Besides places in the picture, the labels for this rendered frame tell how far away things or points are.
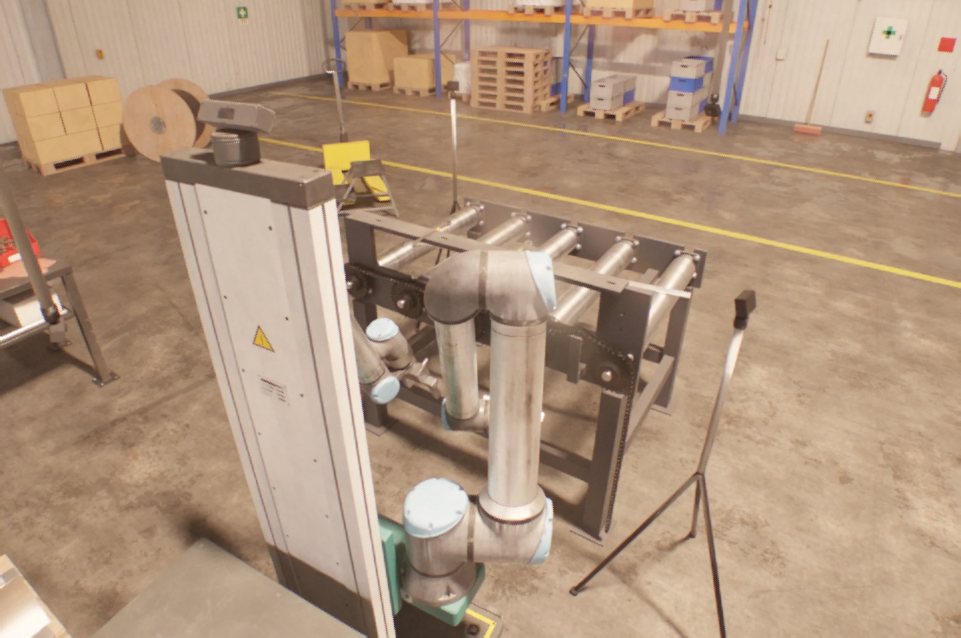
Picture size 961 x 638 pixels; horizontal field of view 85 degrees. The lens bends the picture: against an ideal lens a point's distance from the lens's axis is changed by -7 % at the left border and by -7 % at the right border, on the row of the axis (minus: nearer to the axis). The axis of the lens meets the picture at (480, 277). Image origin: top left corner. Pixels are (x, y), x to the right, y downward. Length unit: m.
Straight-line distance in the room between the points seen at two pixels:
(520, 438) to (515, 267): 0.36
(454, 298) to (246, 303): 0.38
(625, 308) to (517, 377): 0.83
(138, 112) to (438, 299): 7.55
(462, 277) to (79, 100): 8.13
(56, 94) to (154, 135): 1.28
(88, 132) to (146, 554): 6.94
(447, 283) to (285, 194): 0.37
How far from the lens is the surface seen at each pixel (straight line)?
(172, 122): 8.23
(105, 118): 9.08
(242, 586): 1.51
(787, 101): 10.76
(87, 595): 2.81
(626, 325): 1.93
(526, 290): 1.06
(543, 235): 3.05
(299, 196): 0.85
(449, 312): 1.11
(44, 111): 8.84
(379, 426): 3.02
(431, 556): 1.41
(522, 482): 1.28
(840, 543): 2.92
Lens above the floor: 2.03
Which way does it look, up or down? 28 degrees down
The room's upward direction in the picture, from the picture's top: straight up
